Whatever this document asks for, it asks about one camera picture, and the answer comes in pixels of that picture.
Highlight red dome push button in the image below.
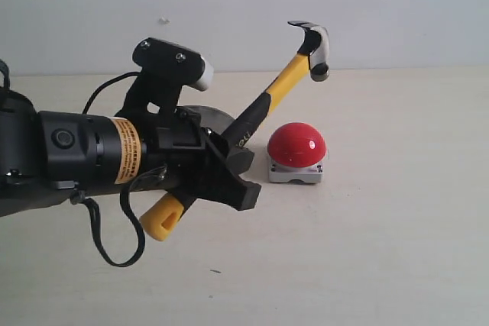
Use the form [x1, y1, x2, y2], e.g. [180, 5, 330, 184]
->
[267, 122, 329, 185]

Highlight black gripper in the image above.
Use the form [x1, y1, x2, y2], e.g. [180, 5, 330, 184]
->
[141, 108, 261, 211]

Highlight round steel plate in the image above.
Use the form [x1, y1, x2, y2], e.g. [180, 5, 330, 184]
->
[183, 105, 235, 134]

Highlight yellow black claw hammer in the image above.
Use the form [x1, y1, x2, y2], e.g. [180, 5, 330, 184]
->
[140, 21, 329, 241]

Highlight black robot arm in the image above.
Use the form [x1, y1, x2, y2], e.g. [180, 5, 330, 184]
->
[1, 93, 261, 216]

